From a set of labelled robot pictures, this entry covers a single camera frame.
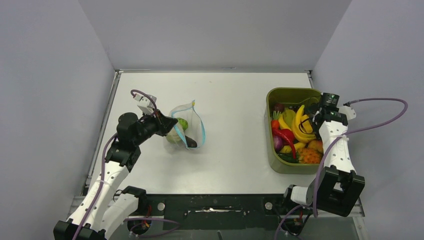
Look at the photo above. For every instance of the dark purple eggplant toy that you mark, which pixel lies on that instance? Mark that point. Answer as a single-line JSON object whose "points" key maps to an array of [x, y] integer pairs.
{"points": [[191, 143]]}

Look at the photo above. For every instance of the orange carrot toy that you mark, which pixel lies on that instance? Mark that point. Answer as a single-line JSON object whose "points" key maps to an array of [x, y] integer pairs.
{"points": [[275, 124]]}

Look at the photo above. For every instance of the clear zip top bag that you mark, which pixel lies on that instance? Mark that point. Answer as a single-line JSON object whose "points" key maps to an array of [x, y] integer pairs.
{"points": [[196, 129]]}

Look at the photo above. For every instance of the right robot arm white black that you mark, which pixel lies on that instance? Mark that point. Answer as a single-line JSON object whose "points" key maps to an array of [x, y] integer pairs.
{"points": [[337, 186]]}

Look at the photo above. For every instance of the peach toy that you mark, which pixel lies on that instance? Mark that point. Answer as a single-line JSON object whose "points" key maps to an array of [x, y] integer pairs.
{"points": [[316, 145]]}

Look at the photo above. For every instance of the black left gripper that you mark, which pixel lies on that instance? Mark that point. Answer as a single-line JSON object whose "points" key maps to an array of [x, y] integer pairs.
{"points": [[164, 123]]}

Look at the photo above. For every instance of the purple red onion toy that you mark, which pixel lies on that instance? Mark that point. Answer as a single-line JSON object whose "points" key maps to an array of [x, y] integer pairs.
{"points": [[278, 143]]}

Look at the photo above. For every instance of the yellow bell pepper toy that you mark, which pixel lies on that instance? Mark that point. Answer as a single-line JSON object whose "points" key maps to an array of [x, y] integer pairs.
{"points": [[305, 125]]}

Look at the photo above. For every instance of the yellow star fruit toy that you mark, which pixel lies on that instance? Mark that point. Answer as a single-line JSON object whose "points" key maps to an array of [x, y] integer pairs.
{"points": [[288, 116]]}

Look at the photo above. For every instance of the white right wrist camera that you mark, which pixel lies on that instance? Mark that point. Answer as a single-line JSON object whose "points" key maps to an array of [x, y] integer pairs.
{"points": [[348, 111]]}

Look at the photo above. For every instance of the green custard apple toy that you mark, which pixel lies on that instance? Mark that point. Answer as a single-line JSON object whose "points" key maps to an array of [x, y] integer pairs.
{"points": [[184, 123]]}

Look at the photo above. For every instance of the orange spiky fruit toy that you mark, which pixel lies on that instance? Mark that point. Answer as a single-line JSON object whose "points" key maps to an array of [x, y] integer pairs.
{"points": [[309, 156]]}

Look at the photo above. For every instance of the olive green plastic tub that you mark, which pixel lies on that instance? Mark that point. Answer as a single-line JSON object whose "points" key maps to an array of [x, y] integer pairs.
{"points": [[289, 96]]}

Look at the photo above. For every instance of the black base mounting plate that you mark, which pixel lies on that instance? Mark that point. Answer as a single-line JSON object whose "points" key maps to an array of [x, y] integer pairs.
{"points": [[221, 211]]}

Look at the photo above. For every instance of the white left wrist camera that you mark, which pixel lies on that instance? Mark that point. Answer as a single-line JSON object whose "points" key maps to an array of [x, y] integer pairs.
{"points": [[146, 105]]}

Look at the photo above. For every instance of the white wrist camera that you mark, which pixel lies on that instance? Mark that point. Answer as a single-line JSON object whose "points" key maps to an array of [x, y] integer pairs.
{"points": [[348, 111], [146, 105]]}

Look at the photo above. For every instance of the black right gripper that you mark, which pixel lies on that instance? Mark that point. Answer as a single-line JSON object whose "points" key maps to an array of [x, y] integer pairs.
{"points": [[310, 111]]}

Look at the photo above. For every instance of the yellow banana bunch toy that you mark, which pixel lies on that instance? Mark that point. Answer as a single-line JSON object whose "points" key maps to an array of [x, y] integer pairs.
{"points": [[300, 136]]}

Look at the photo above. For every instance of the dark red plum toy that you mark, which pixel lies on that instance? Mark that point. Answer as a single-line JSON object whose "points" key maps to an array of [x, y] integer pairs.
{"points": [[279, 107]]}

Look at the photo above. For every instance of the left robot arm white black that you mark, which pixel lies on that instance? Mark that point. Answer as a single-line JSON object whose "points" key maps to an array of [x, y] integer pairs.
{"points": [[95, 218]]}

